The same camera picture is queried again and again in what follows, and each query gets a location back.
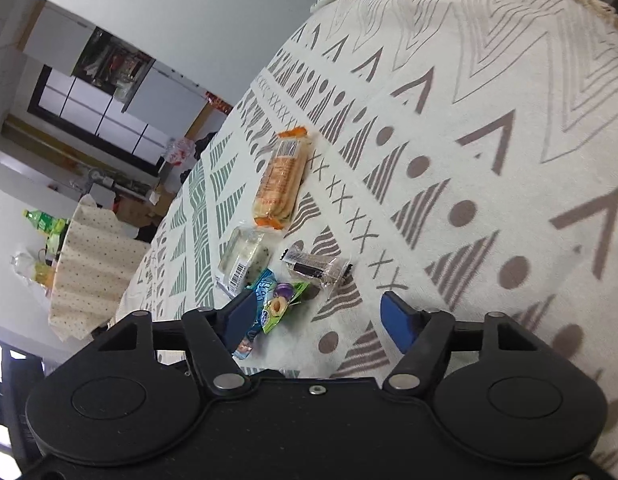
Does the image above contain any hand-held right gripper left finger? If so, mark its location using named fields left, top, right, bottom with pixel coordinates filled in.
left=92, top=290, right=257, bottom=393

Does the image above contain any black metal frame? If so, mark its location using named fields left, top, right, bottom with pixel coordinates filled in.
left=0, top=335, right=46, bottom=480

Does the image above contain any yellow liquid bottle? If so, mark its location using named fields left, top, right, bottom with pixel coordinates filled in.
left=10, top=252, right=57, bottom=287

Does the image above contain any kitchen shelf with items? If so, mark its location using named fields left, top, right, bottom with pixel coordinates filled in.
left=72, top=27, right=157, bottom=112

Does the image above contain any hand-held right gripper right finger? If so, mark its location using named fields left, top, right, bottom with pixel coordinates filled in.
left=380, top=291, right=564, bottom=392

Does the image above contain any dark clear snack packet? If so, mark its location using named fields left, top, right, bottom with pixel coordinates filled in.
left=281, top=247, right=352, bottom=290

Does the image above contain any white clear snack packet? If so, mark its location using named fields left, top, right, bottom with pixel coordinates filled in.
left=216, top=227, right=272, bottom=291

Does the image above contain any blue snack packet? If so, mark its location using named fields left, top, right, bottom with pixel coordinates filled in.
left=232, top=269, right=280, bottom=360

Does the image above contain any red and white plastic bag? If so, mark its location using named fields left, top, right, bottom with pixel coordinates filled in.
left=164, top=137, right=197, bottom=168

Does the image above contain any green plum snack packet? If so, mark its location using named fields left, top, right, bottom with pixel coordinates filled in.
left=261, top=280, right=311, bottom=335

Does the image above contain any round table with dotted tablecloth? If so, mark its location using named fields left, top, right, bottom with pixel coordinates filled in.
left=48, top=195, right=150, bottom=343

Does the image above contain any orange cracker packet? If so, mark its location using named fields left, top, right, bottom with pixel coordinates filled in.
left=252, top=126, right=310, bottom=233

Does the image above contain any red paper decoration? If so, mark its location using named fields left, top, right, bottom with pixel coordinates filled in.
left=205, top=91, right=234, bottom=113

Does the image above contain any green soda bottle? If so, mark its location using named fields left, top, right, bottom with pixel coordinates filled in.
left=23, top=208, right=70, bottom=235

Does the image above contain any patterned white blanket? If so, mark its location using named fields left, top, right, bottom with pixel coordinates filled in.
left=112, top=0, right=618, bottom=471

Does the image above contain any black framed panelled door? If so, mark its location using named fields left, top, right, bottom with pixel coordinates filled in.
left=28, top=65, right=172, bottom=171

